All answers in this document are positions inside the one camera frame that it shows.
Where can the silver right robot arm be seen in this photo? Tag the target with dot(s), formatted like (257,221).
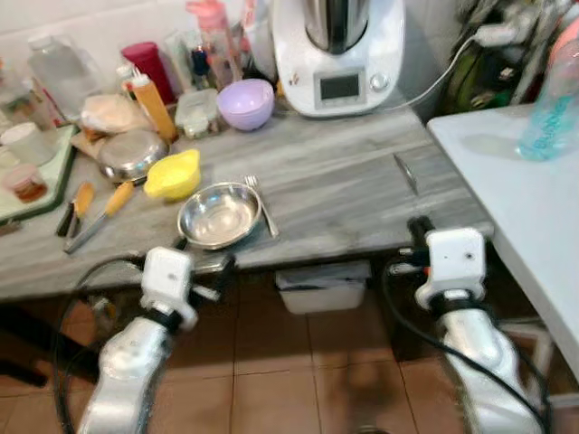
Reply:
(484,371)

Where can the steel fork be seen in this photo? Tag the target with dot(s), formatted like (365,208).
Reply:
(262,206)

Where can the purple plastic bowl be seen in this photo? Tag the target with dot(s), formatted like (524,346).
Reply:
(246,104)

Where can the orange sauce bottle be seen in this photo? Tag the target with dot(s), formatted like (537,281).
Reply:
(154,108)

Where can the red canister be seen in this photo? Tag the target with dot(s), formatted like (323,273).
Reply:
(149,68)

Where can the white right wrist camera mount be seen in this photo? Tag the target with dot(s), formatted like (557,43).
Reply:
(452,264)

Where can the clear lidded food container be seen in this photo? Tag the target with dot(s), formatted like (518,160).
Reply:
(199,113)

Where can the yellow plastic bowl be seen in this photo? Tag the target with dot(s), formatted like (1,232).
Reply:
(172,176)

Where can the pink clear drinking bottle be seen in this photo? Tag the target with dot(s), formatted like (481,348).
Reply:
(217,41)

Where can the white kitchen cooking machine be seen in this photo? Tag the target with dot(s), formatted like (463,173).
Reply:
(339,63)

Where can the shallow steel plate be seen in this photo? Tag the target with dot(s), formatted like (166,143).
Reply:
(220,217)

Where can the plastic bag of bread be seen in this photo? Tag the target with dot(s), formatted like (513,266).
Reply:
(110,114)

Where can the dark wooden furniture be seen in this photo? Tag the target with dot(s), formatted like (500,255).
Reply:
(41,348)

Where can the upturned steel bowl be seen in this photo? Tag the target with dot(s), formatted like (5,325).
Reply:
(132,155)

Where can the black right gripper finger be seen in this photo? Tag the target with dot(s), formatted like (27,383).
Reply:
(420,225)

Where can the blue clear water bottle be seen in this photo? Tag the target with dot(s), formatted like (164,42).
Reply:
(550,99)

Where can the pale green tray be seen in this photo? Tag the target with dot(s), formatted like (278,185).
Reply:
(59,172)

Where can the white mug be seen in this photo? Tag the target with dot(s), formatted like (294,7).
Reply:
(27,143)

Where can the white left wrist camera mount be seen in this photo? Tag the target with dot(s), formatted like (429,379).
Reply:
(168,280)

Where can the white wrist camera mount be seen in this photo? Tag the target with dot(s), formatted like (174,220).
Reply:
(452,264)
(168,280)

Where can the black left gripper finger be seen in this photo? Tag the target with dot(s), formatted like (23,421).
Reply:
(228,264)

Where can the small cup of red sauce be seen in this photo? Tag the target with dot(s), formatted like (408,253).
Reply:
(25,183)

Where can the white plastic box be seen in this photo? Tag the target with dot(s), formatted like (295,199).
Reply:
(321,287)

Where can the clear glass bottle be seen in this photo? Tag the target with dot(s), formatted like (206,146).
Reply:
(61,77)

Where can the white folding table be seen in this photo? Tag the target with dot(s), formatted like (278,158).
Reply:
(516,199)

